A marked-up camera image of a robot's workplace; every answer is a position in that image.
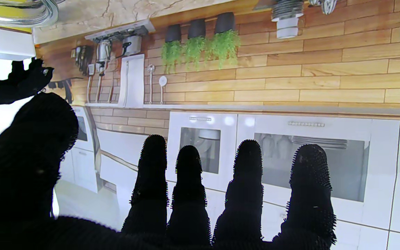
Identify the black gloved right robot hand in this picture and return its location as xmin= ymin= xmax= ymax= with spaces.
xmin=0 ymin=58 xmax=54 ymax=108

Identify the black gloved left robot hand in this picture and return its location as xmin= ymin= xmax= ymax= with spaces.
xmin=0 ymin=92 xmax=338 ymax=250

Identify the white square jar lid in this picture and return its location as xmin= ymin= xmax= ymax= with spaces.
xmin=0 ymin=24 xmax=36 ymax=61

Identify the glass jar with coffee beans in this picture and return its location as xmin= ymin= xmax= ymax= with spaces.
xmin=0 ymin=0 xmax=59 ymax=28

